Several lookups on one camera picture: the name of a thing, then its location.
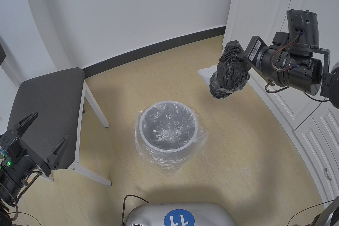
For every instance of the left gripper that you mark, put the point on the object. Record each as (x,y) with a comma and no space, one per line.
(31,156)

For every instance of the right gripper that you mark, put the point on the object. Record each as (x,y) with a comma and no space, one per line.
(275,63)

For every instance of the black plastic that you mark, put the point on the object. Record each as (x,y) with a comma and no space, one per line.
(230,74)

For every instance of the clear plastic bag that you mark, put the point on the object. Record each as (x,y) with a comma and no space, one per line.
(169,129)

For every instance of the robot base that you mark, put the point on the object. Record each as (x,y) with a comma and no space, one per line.
(148,215)

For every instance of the white trash bin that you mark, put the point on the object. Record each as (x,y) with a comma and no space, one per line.
(169,156)

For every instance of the dark grey seat white stool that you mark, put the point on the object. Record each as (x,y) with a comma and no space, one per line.
(53,103)

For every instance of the crumpled white paper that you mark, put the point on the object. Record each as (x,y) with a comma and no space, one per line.
(208,74)

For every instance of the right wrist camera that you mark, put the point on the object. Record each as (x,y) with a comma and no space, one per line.
(280,39)

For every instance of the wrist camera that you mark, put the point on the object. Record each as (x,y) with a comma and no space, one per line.
(8,145)
(280,39)

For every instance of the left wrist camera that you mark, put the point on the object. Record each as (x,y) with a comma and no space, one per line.
(8,145)

